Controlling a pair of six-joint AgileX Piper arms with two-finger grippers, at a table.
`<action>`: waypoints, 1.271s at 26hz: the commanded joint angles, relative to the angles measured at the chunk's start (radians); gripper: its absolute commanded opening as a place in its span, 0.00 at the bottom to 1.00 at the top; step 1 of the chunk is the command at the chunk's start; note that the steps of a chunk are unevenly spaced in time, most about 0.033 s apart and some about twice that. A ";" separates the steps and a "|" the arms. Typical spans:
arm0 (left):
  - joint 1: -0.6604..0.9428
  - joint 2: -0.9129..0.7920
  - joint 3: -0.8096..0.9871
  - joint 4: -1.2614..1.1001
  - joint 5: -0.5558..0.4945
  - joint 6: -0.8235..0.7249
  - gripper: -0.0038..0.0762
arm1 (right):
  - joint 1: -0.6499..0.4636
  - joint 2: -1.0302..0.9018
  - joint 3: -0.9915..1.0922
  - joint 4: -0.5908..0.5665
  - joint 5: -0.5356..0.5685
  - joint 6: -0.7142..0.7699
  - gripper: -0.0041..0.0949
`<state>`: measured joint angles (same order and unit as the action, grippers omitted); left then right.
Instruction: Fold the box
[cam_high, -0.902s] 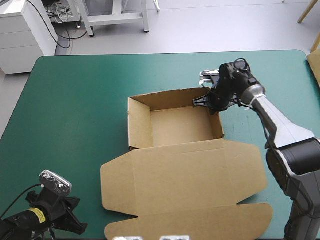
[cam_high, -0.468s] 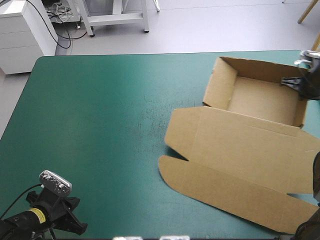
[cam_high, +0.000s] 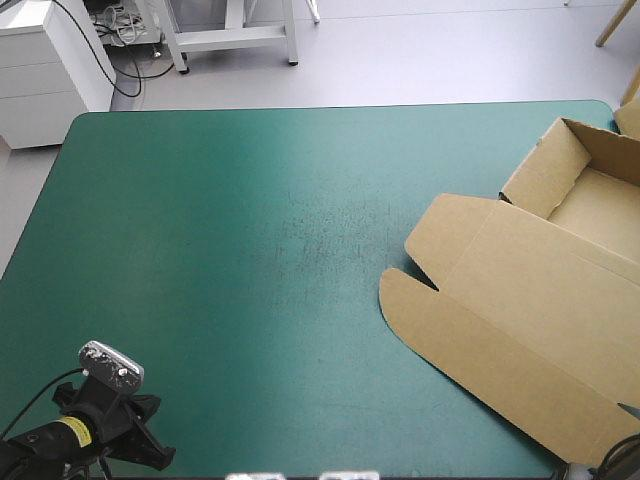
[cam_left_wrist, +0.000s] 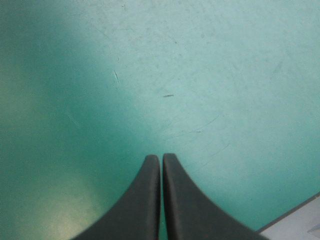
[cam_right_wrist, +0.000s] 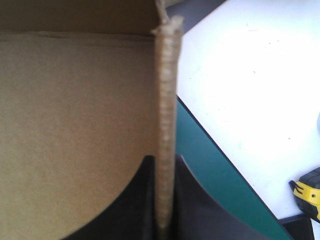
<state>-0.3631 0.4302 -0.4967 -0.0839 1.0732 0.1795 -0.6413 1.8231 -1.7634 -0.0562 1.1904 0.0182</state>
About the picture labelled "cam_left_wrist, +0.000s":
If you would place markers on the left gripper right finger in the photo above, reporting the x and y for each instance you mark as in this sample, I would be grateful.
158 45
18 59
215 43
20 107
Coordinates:
185 212

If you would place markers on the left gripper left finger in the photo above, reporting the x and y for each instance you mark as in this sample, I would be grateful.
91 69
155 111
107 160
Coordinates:
140 207

